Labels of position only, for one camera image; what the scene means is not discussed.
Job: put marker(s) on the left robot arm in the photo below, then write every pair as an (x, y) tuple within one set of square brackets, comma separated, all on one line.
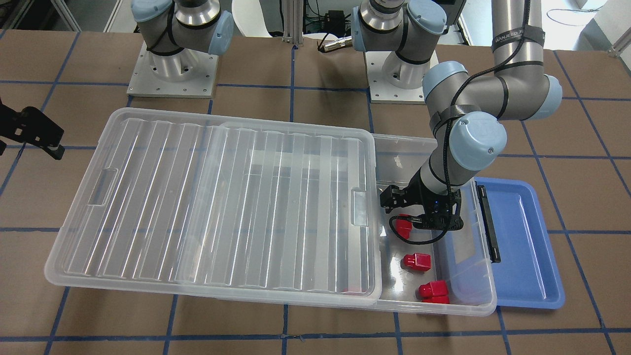
[(466, 110)]

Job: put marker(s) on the red block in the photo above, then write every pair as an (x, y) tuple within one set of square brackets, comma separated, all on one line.
[(403, 226), (417, 261), (434, 292)]

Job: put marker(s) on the clear plastic storage box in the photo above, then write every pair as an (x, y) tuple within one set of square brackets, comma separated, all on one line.
[(461, 258)]

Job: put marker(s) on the red block middle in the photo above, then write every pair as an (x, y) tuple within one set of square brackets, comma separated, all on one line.
[(417, 261)]

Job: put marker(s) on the red block upper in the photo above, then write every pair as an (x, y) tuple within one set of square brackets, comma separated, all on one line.
[(403, 226)]

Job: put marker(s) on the white chair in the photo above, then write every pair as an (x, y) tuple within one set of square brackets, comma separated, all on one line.
[(249, 19)]

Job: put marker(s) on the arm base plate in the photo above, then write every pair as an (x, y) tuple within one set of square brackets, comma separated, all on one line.
[(188, 74), (392, 81)]

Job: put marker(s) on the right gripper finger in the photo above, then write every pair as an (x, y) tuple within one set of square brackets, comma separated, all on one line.
[(33, 127)]

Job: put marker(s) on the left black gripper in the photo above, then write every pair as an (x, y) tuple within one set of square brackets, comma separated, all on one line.
[(413, 194)]

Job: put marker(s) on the clear plastic box lid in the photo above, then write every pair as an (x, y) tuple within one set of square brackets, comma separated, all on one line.
[(225, 207)]

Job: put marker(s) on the blue plastic tray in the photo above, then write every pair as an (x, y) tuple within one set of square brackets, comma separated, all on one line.
[(527, 275)]

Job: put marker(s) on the red block front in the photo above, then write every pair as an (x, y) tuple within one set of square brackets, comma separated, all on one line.
[(434, 292)]

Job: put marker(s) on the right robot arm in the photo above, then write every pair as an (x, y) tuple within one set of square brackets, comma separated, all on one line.
[(182, 41)]

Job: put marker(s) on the black box latch handle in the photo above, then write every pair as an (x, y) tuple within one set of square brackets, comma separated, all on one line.
[(489, 226)]

